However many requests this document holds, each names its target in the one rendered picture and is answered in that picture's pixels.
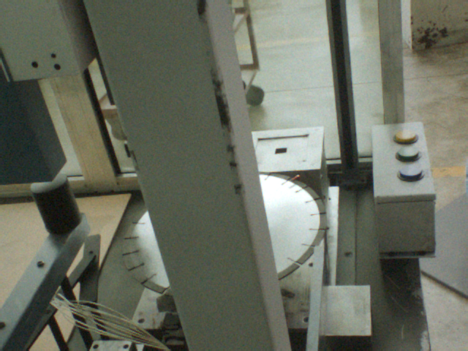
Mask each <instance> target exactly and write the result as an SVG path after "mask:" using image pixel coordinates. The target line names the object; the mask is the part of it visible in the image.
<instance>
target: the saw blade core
mask: <svg viewBox="0 0 468 351"><path fill-rule="evenodd" d="M266 179H267V181H265V180H266ZM260 183H261V184H262V188H263V197H264V201H265V208H266V213H267V217H268V226H269V230H270V235H271V243H272V247H273V255H274V260H275V264H276V268H277V272H278V273H279V272H280V271H282V270H284V269H285V268H287V267H288V266H289V265H292V264H293V263H294V262H295V263H296V260H298V259H299V258H300V257H301V255H302V254H303V253H304V252H305V251H306V250H307V249H308V248H309V247H310V246H311V244H312V242H313V240H314V238H315V236H316V234H317V231H318V227H319V220H320V218H319V212H318V209H317V205H316V203H315V202H314V200H313V199H312V197H311V196H310V195H309V193H307V192H305V191H304V190H303V189H302V188H300V187H299V186H297V185H296V186H294V187H292V188H290V189H289V188H288V187H289V186H292V185H294V184H292V183H290V182H287V181H285V180H282V179H280V178H277V177H273V176H268V175H260ZM282 184H284V185H282ZM311 215H313V216H311ZM144 223H145V224H144ZM138 237H139V238H138ZM302 244H303V245H304V246H301V245H302ZM137 251H139V252H137ZM129 253H130V257H131V260H132V262H133V264H134V266H135V267H136V269H137V270H139V272H140V273H141V274H142V275H143V276H144V277H146V278H147V280H150V281H151V282H154V283H156V284H158V285H161V286H162V287H164V288H166V289H168V288H169V287H170V283H169V281H168V278H167V276H166V273H165V268H164V266H163V262H162V258H161V255H160V252H159V248H158V245H157V242H156V237H155V235H154V230H153V227H152V224H151V222H150V219H149V217H148V212H146V214H145V215H144V216H143V217H142V218H141V220H140V221H139V222H138V224H137V226H135V228H134V230H133V232H132V236H131V238H130V244H129ZM288 259H290V260H292V261H290V260H288ZM142 264H144V265H142ZM155 275H156V276H155ZM169 289H170V288H169ZM169 289H168V290H169Z"/></svg>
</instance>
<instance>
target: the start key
mask: <svg viewBox="0 0 468 351"><path fill-rule="evenodd" d="M417 156H418V150H417V149H416V148H415V147H412V146H405V147H402V148H401V149H399V151H398V157H399V158H401V159H414V158H416V157H417Z"/></svg>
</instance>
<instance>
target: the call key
mask: <svg viewBox="0 0 468 351"><path fill-rule="evenodd" d="M415 138H416V137H415V132H414V131H412V130H409V129H405V130H401V131H399V132H398V133H397V134H396V139H397V140H398V141H401V142H409V141H413V140H414V139H415Z"/></svg>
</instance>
